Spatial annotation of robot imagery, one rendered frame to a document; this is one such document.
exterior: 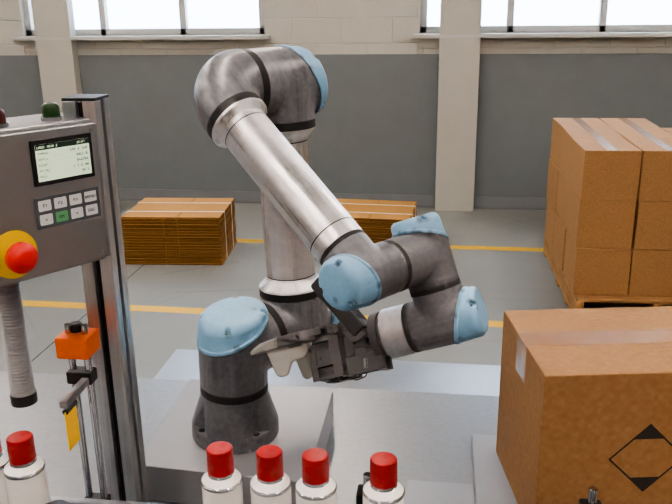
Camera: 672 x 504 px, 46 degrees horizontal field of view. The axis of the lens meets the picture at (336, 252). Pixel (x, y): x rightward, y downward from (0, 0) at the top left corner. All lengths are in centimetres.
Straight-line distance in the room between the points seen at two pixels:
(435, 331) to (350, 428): 47
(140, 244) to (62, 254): 412
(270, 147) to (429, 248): 27
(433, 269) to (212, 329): 39
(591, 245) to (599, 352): 297
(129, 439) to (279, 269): 38
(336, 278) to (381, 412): 62
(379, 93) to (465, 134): 74
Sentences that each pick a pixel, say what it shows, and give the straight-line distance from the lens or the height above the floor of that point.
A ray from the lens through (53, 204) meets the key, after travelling 104.
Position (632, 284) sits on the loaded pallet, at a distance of 428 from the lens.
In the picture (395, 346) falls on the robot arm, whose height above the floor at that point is 113.
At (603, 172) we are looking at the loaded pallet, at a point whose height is 79.
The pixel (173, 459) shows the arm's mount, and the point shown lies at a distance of 137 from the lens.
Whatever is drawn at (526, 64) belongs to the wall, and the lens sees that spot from 622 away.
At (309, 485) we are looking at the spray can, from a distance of 100.
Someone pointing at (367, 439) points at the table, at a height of 83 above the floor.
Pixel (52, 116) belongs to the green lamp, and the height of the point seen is 148.
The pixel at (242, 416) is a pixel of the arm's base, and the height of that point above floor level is 96.
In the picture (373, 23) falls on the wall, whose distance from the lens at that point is 621.
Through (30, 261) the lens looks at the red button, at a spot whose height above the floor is 132.
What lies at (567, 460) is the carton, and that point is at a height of 99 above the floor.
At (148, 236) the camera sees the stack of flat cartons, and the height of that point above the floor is 19.
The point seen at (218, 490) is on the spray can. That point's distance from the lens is 102.
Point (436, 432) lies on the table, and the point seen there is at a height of 83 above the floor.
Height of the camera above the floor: 162
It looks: 18 degrees down
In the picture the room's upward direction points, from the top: 1 degrees counter-clockwise
